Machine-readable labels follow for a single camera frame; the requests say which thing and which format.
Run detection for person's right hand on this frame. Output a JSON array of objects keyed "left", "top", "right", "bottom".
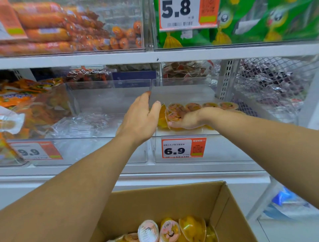
[{"left": 167, "top": 107, "right": 222, "bottom": 131}]

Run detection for person's left hand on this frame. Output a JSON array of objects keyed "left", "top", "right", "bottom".
[{"left": 115, "top": 91, "right": 162, "bottom": 148}]

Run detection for yellow jelly cup pink lid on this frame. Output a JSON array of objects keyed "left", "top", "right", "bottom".
[{"left": 165, "top": 110, "right": 186, "bottom": 124}]

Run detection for cluster of yellow jelly cups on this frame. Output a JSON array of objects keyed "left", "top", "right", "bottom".
[{"left": 157, "top": 101, "right": 246, "bottom": 131}]

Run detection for brown cardboard box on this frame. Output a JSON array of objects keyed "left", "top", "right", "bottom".
[{"left": 89, "top": 181, "right": 259, "bottom": 242}]

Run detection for pile of yellow jelly cups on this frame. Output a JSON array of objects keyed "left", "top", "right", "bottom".
[{"left": 107, "top": 215, "right": 220, "bottom": 242}]

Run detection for person's right forearm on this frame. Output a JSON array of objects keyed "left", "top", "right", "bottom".
[{"left": 210, "top": 108, "right": 319, "bottom": 210}]

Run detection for person's left forearm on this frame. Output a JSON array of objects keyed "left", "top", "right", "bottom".
[{"left": 0, "top": 132, "right": 148, "bottom": 242}]

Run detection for orange white price tag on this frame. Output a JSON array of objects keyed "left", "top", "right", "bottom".
[
  {"left": 161, "top": 137, "right": 207, "bottom": 159},
  {"left": 9, "top": 141, "right": 63, "bottom": 161},
  {"left": 159, "top": 0, "right": 221, "bottom": 32},
  {"left": 0, "top": 0, "right": 28, "bottom": 41}
]

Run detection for dark blue card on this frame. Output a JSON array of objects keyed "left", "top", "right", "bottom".
[{"left": 112, "top": 70, "right": 158, "bottom": 81}]

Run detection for pile of brown sachets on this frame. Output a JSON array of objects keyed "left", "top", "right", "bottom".
[{"left": 162, "top": 61, "right": 215, "bottom": 79}]

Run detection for crumpled clear plastic bag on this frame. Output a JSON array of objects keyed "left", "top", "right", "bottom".
[{"left": 51, "top": 112, "right": 128, "bottom": 139}]

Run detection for pile of red snack packets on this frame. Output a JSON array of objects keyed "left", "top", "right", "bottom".
[{"left": 65, "top": 66, "right": 113, "bottom": 83}]

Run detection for green sausage packet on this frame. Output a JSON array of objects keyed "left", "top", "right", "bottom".
[
  {"left": 212, "top": 0, "right": 265, "bottom": 47},
  {"left": 154, "top": 0, "right": 220, "bottom": 49},
  {"left": 259, "top": 0, "right": 319, "bottom": 43}
]

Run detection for pile of silver foil packets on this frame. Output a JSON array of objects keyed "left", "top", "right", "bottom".
[{"left": 239, "top": 60, "right": 307, "bottom": 118}]

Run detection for pile of orange snack packets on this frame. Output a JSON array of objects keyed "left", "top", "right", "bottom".
[{"left": 0, "top": 77, "right": 75, "bottom": 166}]

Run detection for blue snack bags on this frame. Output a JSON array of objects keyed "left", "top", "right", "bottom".
[{"left": 271, "top": 187, "right": 309, "bottom": 207}]

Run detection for white sausage packet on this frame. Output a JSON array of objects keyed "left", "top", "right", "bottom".
[{"left": 0, "top": 106, "right": 26, "bottom": 135}]

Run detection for white wire mesh panel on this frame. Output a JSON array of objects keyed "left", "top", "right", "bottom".
[{"left": 214, "top": 56, "right": 319, "bottom": 125}]

